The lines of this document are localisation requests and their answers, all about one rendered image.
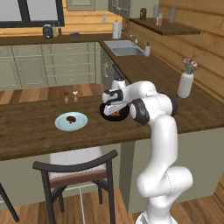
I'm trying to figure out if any dark dishwasher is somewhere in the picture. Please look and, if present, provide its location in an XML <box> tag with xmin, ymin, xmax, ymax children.
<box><xmin>100</xmin><ymin>47</ymin><xmax>128</xmax><ymax>90</ymax></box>

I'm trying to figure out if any black round plate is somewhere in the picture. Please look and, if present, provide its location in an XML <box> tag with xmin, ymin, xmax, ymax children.
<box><xmin>99</xmin><ymin>102</ymin><xmax>130</xmax><ymax>123</ymax></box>

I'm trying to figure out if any brown jar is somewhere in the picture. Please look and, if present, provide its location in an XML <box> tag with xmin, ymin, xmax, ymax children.
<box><xmin>139</xmin><ymin>7</ymin><xmax>148</xmax><ymax>21</ymax></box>

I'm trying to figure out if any light blue plate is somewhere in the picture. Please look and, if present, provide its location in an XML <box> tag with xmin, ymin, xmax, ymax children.
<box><xmin>54</xmin><ymin>111</ymin><xmax>88</xmax><ymax>132</ymax></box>

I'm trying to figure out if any green wall cupboard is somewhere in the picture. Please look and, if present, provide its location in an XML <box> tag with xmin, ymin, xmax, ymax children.
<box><xmin>66</xmin><ymin>0</ymin><xmax>96</xmax><ymax>12</ymax></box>

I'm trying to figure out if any green base cupboard run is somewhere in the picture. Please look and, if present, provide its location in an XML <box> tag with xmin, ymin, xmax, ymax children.
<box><xmin>0</xmin><ymin>41</ymin><xmax>102</xmax><ymax>91</ymax></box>

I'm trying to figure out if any white ribbed vase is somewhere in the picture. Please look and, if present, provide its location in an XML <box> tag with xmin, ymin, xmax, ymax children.
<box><xmin>177</xmin><ymin>72</ymin><xmax>194</xmax><ymax>99</ymax></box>

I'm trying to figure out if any olive bottle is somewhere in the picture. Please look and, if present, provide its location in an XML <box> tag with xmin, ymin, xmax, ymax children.
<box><xmin>52</xmin><ymin>21</ymin><xmax>58</xmax><ymax>38</ymax></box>

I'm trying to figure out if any white soap dispenser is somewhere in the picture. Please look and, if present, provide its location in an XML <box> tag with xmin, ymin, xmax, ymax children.
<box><xmin>143</xmin><ymin>41</ymin><xmax>151</xmax><ymax>58</ymax></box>

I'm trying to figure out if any black-framed window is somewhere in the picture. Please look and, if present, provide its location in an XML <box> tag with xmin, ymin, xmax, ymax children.
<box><xmin>0</xmin><ymin>0</ymin><xmax>66</xmax><ymax>29</ymax></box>

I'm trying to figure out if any tall grey cup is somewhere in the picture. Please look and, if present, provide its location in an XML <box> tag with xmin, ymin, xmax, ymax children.
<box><xmin>168</xmin><ymin>6</ymin><xmax>178</xmax><ymax>25</ymax></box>

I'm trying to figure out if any steel tap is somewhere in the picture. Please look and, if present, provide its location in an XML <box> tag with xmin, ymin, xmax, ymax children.
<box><xmin>129</xmin><ymin>33</ymin><xmax>139</xmax><ymax>47</ymax></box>

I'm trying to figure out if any dark wooden wall shelf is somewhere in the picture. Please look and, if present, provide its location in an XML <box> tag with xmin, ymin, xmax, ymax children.
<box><xmin>129</xmin><ymin>17</ymin><xmax>202</xmax><ymax>37</ymax></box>

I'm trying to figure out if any white paper towel roll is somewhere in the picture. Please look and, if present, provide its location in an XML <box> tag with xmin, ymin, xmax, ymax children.
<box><xmin>112</xmin><ymin>19</ymin><xmax>123</xmax><ymax>40</ymax></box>

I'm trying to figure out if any brown mushroom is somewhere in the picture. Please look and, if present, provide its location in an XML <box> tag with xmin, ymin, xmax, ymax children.
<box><xmin>66</xmin><ymin>115</ymin><xmax>78</xmax><ymax>124</ymax></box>

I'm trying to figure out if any grey glass-front wall cupboard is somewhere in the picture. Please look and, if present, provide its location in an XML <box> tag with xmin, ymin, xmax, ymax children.
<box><xmin>108</xmin><ymin>0</ymin><xmax>131</xmax><ymax>19</ymax></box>

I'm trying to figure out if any steel sink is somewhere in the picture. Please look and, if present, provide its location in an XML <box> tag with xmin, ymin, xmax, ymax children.
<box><xmin>103</xmin><ymin>39</ymin><xmax>146</xmax><ymax>58</ymax></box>

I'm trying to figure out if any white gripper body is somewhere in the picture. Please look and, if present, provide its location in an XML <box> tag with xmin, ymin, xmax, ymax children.
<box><xmin>103</xmin><ymin>101</ymin><xmax>122</xmax><ymax>116</ymax></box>

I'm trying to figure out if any pink flowers bunch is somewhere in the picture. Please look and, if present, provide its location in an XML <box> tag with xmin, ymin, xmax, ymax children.
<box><xmin>182</xmin><ymin>56</ymin><xmax>204</xmax><ymax>75</ymax></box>

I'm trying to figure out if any small red-banded bottle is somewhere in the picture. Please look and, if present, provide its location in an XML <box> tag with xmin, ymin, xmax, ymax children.
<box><xmin>156</xmin><ymin>12</ymin><xmax>165</xmax><ymax>27</ymax></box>

